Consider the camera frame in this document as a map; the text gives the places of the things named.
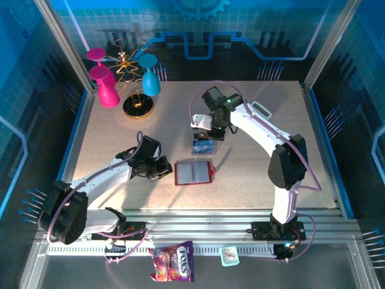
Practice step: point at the dark credit card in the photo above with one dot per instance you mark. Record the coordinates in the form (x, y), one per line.
(201, 137)

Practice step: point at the blue credit card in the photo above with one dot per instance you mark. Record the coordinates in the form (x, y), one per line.
(203, 147)

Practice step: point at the red card holder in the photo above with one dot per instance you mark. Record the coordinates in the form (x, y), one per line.
(192, 173)

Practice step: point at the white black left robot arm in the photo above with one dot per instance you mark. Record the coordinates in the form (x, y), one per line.
(102, 180)

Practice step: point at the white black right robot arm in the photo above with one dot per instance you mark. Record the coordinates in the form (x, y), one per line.
(255, 126)

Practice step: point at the grey desk calculator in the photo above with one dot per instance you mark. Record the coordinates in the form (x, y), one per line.
(262, 110)

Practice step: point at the blue wine glass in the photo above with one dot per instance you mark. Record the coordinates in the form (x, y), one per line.
(150, 84)

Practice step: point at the pink wine glass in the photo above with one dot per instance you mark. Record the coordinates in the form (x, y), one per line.
(106, 93)
(96, 54)

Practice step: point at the purple candy bag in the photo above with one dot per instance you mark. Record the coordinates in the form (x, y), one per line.
(171, 262)

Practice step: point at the small teal alarm clock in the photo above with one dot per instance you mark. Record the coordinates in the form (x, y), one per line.
(229, 255)

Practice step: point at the small black electronics box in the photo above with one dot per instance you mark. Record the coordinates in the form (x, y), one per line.
(284, 253)

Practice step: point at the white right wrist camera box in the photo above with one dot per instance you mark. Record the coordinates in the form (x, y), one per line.
(201, 120)

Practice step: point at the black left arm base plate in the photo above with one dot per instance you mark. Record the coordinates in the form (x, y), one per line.
(136, 228)

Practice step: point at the aluminium enclosure frame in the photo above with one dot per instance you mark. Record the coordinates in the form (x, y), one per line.
(192, 218)

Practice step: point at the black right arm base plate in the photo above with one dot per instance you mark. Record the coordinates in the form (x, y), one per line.
(261, 230)

